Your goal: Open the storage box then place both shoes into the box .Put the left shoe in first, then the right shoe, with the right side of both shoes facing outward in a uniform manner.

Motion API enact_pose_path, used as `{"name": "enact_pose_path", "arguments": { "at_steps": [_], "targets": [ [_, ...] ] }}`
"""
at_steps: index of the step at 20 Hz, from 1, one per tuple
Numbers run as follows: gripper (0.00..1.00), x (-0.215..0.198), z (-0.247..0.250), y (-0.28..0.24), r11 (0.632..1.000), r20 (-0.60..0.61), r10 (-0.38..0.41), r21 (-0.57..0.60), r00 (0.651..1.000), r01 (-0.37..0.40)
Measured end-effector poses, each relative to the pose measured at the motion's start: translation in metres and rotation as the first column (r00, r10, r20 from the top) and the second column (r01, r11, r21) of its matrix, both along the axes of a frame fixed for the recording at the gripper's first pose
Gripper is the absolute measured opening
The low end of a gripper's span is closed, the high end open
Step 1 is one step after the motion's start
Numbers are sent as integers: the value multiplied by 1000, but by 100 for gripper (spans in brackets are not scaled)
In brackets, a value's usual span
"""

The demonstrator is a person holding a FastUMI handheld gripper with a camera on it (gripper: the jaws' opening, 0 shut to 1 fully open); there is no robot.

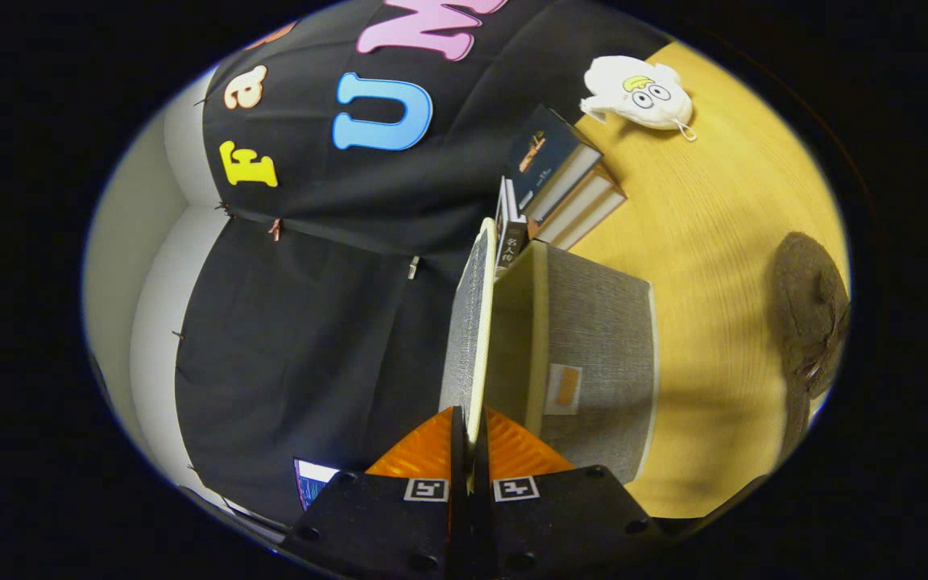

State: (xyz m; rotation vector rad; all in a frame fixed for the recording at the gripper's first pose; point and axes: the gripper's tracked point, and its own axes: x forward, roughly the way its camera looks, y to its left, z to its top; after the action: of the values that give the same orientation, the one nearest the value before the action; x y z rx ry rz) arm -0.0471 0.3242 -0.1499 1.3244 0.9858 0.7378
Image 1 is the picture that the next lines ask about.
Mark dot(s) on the dark blue hardcover book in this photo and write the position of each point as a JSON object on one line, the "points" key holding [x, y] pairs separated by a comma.
{"points": [[544, 153]]}

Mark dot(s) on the grey fabric storage box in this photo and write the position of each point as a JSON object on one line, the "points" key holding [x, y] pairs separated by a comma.
{"points": [[593, 338]]}

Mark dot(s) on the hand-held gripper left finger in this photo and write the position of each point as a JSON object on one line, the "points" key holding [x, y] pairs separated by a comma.
{"points": [[383, 524]]}

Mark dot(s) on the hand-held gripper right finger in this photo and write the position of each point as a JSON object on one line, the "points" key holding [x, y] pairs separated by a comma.
{"points": [[561, 524]]}

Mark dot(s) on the silver clip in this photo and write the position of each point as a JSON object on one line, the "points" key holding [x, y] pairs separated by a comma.
{"points": [[413, 267]]}

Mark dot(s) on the brown cover book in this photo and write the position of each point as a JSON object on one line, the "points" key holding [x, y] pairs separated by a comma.
{"points": [[585, 201]]}

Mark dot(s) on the copper clip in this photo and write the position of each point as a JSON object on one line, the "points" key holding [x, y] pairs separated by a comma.
{"points": [[275, 229]]}

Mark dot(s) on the white plush toy with eyes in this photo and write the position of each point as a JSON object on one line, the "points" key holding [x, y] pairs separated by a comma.
{"points": [[633, 93]]}

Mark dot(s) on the lit screen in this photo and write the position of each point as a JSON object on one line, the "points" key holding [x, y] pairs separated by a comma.
{"points": [[312, 482]]}

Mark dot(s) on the plain book under stack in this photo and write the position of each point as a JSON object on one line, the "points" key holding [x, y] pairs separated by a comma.
{"points": [[597, 221]]}

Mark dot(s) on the white bordered portrait book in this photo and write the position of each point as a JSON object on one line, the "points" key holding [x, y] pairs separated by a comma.
{"points": [[511, 242]]}

